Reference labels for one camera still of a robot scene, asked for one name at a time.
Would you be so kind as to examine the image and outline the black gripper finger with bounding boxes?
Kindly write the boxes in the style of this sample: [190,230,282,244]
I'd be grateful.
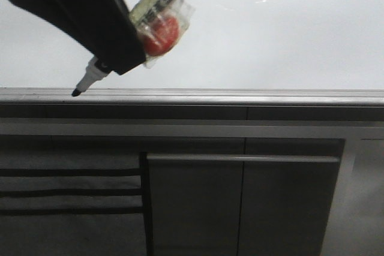
[1,0,103,62]
[54,0,146,75]

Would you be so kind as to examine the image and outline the white black-tipped whiteboard marker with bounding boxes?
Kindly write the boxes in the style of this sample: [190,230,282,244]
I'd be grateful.
[72,0,191,97]

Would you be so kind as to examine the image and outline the white whiteboard with aluminium frame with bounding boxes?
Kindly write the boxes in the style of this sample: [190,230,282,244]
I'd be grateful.
[1,0,383,106]

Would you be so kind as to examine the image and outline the grey cabinet under whiteboard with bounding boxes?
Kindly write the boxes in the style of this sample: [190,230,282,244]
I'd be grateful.
[1,104,383,255]

